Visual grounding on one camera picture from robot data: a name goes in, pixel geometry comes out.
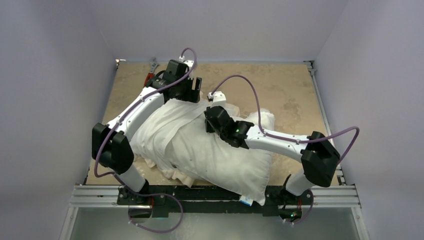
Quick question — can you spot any white pillow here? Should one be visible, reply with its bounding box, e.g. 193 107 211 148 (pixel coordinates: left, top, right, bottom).
164 114 273 206

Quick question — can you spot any grey pillow with cream ruffle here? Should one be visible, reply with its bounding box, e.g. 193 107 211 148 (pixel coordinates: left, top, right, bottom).
129 97 246 187

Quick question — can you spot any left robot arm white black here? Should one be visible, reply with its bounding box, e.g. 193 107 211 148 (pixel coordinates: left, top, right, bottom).
91 57 202 205

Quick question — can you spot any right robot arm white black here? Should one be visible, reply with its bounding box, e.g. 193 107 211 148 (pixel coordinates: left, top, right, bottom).
204 106 341 204

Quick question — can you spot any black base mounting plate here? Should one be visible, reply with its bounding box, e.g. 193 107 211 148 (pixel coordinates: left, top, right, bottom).
116 185 314 222

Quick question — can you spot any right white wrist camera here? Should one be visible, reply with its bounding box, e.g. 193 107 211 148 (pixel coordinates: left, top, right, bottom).
207 91 227 107

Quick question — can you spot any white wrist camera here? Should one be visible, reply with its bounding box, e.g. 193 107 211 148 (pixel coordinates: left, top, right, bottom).
178 56 196 70
207 91 227 107

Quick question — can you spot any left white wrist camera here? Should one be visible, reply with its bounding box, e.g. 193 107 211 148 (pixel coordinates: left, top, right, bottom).
178 56 196 70

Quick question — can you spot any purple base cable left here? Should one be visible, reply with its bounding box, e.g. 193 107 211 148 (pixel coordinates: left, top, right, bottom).
127 192 184 234

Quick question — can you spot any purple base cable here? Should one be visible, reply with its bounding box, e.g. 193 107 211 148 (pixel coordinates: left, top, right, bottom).
127 192 184 234
282 193 316 226

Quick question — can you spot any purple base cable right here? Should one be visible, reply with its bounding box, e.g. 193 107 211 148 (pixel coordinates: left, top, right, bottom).
282 193 316 226

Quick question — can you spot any aluminium frame rail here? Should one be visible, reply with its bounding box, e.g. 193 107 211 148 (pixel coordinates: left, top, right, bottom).
60 62 369 240

